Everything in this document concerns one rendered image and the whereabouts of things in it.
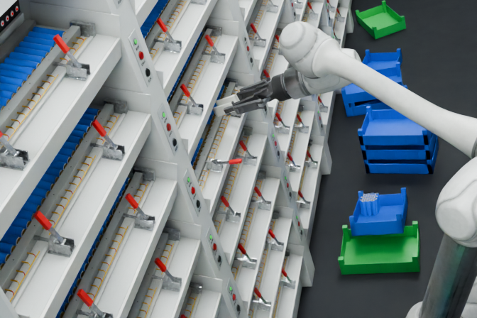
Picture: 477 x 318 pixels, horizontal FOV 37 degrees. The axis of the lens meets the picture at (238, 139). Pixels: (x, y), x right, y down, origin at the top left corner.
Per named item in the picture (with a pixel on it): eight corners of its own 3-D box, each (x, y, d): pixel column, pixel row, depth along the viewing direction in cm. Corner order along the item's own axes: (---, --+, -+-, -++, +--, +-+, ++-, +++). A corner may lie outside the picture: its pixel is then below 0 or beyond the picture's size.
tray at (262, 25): (284, 4, 289) (288, -29, 281) (258, 84, 242) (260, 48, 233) (235, -4, 292) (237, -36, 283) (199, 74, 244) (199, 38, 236)
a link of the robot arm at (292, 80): (315, 83, 204) (297, 89, 207) (302, 57, 200) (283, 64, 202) (311, 101, 197) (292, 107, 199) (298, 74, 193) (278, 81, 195)
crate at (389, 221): (360, 208, 311) (358, 190, 309) (408, 204, 305) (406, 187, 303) (351, 236, 283) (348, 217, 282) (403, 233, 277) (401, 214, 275)
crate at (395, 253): (419, 235, 288) (417, 220, 284) (419, 272, 273) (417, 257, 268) (346, 238, 298) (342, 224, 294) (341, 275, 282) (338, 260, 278)
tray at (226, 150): (252, 99, 234) (254, 74, 228) (209, 226, 187) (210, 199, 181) (192, 89, 237) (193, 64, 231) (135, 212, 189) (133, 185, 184)
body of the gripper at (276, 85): (292, 103, 199) (262, 113, 203) (296, 87, 206) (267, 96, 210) (280, 82, 196) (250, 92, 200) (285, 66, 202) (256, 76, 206)
